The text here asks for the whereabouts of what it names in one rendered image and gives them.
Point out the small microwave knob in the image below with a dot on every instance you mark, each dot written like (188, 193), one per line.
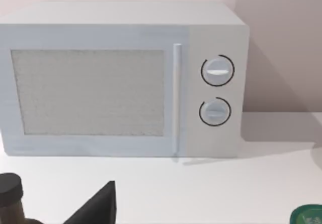
(214, 111)

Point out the pale microwave oven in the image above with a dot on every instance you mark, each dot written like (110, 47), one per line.
(213, 37)

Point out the microwave oven door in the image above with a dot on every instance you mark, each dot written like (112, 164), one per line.
(88, 37)

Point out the large microwave knob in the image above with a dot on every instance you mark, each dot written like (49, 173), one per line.
(217, 70)

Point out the brown bottle with black cap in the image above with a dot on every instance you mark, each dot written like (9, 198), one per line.
(10, 196)

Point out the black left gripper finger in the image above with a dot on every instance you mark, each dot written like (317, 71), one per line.
(100, 206)

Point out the green can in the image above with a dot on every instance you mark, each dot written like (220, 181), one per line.
(308, 215)

